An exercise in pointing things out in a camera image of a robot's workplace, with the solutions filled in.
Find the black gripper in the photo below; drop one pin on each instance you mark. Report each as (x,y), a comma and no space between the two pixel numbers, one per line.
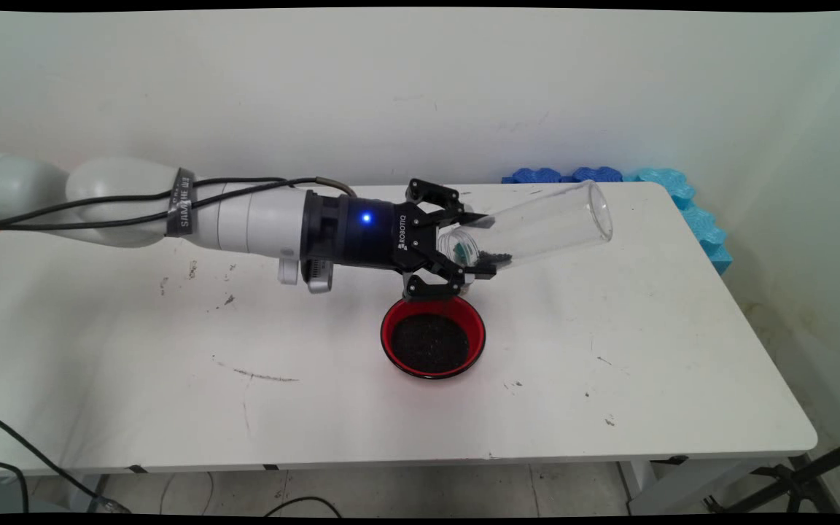
(362,233)

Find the light blue foam strip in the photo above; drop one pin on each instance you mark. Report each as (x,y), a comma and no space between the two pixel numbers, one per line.
(701,222)

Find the red bowl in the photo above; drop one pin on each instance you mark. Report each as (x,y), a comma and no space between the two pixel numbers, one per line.
(475,335)

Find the black tripod stand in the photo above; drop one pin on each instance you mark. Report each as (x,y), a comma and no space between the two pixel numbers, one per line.
(792,481)

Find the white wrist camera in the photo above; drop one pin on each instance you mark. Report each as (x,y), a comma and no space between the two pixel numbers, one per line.
(318,275)

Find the white table leg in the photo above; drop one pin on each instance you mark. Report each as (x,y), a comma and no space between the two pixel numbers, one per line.
(653,496)

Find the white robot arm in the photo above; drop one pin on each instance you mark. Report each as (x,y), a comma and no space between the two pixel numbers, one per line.
(259,219)

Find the dark blue foam piece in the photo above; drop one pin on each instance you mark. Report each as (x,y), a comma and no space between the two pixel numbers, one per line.
(596,173)
(533,176)

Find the clear plastic jar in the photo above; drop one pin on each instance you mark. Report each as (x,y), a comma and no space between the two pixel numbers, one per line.
(551,219)

